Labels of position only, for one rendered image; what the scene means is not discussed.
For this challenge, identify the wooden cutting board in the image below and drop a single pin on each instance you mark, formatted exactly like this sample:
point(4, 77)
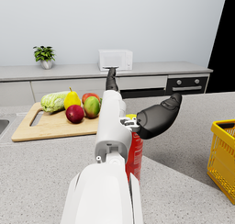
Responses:
point(52, 125)

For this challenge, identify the red tomato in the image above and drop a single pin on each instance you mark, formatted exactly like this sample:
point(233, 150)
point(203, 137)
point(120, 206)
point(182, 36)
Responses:
point(88, 96)

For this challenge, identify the yellow pear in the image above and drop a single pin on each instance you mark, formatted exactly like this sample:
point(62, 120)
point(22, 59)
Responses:
point(72, 99)

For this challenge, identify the green cabbage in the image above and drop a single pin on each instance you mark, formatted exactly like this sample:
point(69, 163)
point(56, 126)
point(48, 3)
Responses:
point(53, 101)

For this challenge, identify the dark red apple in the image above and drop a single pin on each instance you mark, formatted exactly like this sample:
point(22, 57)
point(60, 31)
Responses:
point(74, 114)

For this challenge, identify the red potato chip can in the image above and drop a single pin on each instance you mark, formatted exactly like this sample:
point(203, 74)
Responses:
point(134, 154)

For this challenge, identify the white microwave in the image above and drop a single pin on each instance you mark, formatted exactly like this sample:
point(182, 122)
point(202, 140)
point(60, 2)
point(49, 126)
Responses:
point(115, 59)

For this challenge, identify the potted green plant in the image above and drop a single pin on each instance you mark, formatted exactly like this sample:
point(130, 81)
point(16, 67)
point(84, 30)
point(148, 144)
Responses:
point(45, 57)

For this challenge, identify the black built-in oven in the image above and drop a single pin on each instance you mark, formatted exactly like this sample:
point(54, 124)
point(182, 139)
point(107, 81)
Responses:
point(186, 85)

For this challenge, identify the steel sink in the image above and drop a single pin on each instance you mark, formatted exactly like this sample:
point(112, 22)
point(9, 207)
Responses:
point(3, 125)

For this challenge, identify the grey kitchen cabinet counter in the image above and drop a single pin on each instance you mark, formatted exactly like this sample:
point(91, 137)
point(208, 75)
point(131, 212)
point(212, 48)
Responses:
point(61, 80)

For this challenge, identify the yellow slatted basket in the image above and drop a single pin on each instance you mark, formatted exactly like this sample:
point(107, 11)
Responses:
point(222, 160)

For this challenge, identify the green red mango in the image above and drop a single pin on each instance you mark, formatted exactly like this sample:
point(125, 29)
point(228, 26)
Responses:
point(91, 106)

